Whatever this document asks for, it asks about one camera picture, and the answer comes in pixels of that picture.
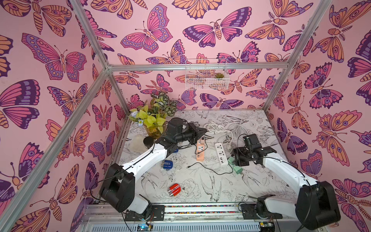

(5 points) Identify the small green succulent plant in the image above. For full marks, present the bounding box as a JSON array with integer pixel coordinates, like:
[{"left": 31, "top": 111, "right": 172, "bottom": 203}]
[{"left": 214, "top": 72, "right": 225, "bottom": 79}]

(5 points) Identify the orange power strip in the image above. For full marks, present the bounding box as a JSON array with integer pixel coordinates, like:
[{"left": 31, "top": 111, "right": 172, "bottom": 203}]
[{"left": 196, "top": 137, "right": 206, "bottom": 162}]

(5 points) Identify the black USB cable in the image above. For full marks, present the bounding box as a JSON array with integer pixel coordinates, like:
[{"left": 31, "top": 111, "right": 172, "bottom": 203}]
[
  {"left": 186, "top": 161, "right": 234, "bottom": 176},
  {"left": 177, "top": 135, "right": 209, "bottom": 155}
]

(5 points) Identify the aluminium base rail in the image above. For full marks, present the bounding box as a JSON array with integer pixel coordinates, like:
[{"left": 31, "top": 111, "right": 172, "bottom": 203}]
[{"left": 77, "top": 203, "right": 306, "bottom": 232}]

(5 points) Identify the white wire wall basket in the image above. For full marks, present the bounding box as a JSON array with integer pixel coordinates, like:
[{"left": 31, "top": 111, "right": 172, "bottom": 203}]
[{"left": 184, "top": 63, "right": 230, "bottom": 91}]

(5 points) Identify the amber glass vase with plants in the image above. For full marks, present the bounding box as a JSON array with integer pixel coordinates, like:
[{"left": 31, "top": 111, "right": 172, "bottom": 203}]
[{"left": 129, "top": 92, "right": 177, "bottom": 139}]

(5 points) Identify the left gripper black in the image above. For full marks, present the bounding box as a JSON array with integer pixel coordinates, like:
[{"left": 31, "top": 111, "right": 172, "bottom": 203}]
[{"left": 174, "top": 124, "right": 206, "bottom": 146}]

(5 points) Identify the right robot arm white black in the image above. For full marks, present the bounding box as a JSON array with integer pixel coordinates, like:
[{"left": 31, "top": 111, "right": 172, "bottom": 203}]
[{"left": 231, "top": 134, "right": 341, "bottom": 231}]

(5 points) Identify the black round lid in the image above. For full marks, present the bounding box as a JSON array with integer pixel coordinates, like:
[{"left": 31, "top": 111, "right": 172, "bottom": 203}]
[{"left": 143, "top": 136, "right": 154, "bottom": 149}]

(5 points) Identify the aluminium cage frame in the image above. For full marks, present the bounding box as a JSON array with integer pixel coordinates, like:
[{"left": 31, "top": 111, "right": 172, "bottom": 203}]
[{"left": 0, "top": 0, "right": 334, "bottom": 232}]

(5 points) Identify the white power strip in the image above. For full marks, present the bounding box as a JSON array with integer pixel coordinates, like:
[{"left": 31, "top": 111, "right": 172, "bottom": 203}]
[{"left": 214, "top": 143, "right": 229, "bottom": 166}]

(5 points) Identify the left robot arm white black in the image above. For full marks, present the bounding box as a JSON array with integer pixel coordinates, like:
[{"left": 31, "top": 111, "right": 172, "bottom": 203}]
[{"left": 99, "top": 118, "right": 208, "bottom": 219}]

